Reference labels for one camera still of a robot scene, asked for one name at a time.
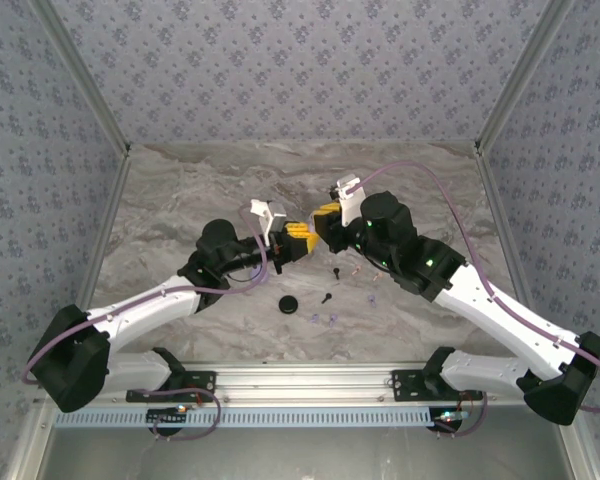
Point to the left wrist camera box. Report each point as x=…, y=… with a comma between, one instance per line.
x=267, y=215

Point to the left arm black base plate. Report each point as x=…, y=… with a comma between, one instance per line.
x=205, y=385

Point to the aluminium table side rail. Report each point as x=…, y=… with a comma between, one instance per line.
x=104, y=225
x=503, y=225

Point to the aluminium frame post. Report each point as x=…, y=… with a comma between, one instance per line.
x=521, y=75
x=84, y=75

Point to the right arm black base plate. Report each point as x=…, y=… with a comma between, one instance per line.
x=405, y=387

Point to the aluminium mounting rail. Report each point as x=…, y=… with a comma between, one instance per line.
x=300, y=385

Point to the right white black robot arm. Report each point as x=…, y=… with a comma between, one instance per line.
x=505, y=320

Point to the grey metal lower shelf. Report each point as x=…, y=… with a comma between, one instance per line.
x=300, y=455

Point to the small lit circuit board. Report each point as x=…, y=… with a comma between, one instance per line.
x=450, y=419
x=167, y=414

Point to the round black earbud case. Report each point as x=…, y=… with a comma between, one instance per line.
x=288, y=304

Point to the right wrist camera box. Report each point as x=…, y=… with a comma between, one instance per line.
x=350, y=200

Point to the aluminium frame leg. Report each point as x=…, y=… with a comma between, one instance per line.
x=575, y=450
x=30, y=445

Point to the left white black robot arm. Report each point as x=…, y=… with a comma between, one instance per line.
x=145, y=310

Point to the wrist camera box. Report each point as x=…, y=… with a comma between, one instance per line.
x=267, y=215
x=350, y=200

